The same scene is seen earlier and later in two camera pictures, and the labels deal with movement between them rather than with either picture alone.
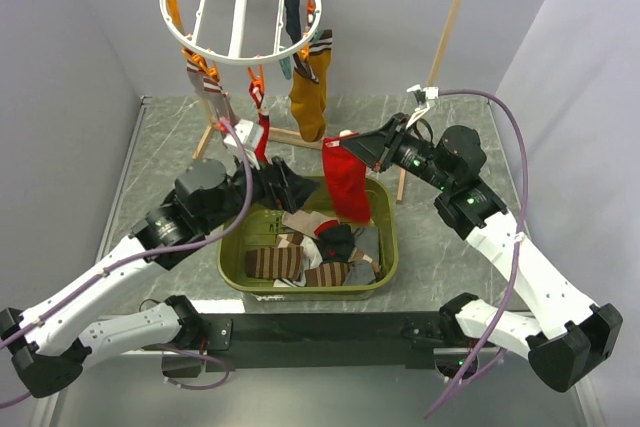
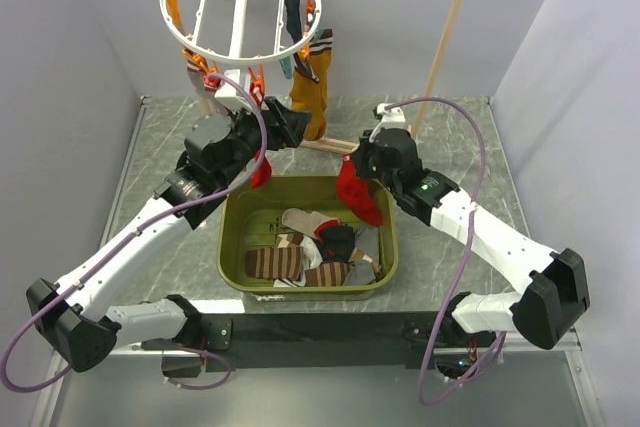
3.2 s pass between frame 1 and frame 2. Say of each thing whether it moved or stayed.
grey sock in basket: stayed
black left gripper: moved
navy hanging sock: stayed
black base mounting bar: stayed
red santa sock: moved
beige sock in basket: stayed
